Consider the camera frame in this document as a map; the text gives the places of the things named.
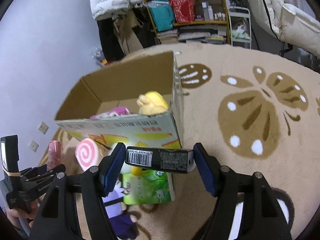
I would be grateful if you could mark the green tissue pack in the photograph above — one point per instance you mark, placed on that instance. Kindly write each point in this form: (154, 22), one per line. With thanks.
(152, 187)

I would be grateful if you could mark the upper wall socket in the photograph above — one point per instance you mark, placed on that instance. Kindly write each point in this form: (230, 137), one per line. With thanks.
(43, 128)

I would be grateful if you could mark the plastic bag of toys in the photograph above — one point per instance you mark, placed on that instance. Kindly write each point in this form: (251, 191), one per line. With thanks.
(99, 57)

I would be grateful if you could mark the white rolling cart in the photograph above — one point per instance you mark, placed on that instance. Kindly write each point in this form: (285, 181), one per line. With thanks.
(240, 26)

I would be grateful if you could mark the lower wall socket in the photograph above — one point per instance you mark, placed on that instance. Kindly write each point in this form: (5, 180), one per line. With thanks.
(33, 145)

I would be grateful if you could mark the beige trench coat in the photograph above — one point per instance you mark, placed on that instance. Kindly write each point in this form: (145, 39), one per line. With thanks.
(123, 29)

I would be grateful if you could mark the left hand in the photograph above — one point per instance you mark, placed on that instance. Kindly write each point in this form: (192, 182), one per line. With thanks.
(14, 215)

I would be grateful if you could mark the black rectangular box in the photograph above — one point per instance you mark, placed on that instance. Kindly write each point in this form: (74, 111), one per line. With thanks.
(160, 159)

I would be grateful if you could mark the beige patterned carpet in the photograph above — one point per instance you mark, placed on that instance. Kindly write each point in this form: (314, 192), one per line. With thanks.
(253, 111)

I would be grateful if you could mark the teal bag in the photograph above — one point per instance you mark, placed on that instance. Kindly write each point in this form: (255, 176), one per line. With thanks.
(162, 14)

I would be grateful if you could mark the open cardboard box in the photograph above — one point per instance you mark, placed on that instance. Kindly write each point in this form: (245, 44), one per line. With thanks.
(119, 85)

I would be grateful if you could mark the pink plush bear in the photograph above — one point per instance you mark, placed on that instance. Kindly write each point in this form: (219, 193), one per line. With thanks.
(117, 111)

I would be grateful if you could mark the purple doll plush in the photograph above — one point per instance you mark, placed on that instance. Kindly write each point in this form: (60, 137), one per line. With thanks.
(123, 223)

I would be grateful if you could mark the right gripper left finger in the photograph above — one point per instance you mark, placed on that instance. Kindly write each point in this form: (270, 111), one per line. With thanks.
(57, 217)

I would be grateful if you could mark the stack of books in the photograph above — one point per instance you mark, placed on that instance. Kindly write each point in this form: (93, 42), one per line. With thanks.
(168, 37)

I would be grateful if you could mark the red gift bag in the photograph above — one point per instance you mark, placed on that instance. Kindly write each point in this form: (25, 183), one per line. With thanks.
(184, 10)

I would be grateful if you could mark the white fluffy pompom keychain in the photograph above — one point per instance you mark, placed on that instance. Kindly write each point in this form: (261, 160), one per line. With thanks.
(119, 165)

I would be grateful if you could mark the wooden shelf unit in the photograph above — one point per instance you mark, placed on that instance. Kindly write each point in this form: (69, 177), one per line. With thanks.
(204, 21)

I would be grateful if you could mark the yellow dog plush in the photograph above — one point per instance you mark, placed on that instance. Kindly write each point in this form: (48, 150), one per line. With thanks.
(151, 103)

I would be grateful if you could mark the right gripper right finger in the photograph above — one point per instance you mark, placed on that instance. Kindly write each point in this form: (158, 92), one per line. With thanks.
(262, 216)

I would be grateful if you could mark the wall socket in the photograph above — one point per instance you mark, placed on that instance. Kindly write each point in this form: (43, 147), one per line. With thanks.
(33, 145)
(43, 128)

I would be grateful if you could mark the pink swirl roll plush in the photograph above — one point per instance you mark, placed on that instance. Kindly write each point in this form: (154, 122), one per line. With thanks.
(89, 153)

